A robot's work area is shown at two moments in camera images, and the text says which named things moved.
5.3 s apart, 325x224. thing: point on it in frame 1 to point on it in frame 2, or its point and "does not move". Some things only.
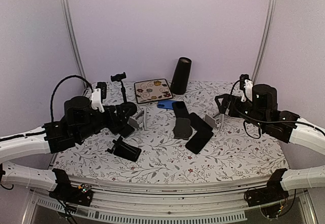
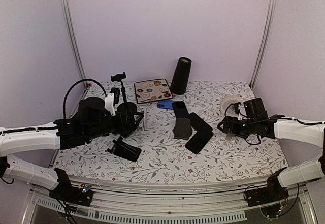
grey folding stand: [217, 126] to [229, 136]
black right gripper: [232, 112] to [234, 129]
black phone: [198, 140] does not move
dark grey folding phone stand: [182, 129] does not move
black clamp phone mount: [124, 150] does not move
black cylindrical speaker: [181, 76] does not move
